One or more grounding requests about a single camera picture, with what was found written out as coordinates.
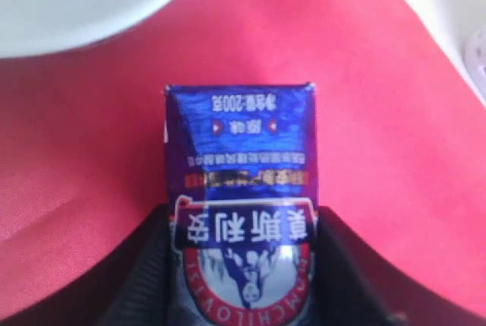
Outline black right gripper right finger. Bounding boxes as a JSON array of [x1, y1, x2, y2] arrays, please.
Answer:
[[314, 207, 485, 325]]

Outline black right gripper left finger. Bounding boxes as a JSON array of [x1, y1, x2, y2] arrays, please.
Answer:
[[1, 205, 169, 325]]

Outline blue white milk carton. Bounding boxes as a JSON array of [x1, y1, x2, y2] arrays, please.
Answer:
[[164, 83, 318, 325]]

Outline red tablecloth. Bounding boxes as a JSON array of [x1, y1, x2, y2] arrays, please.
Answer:
[[1, 0, 485, 318]]

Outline white perforated plastic basket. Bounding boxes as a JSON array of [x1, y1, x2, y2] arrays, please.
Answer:
[[463, 26, 486, 99]]

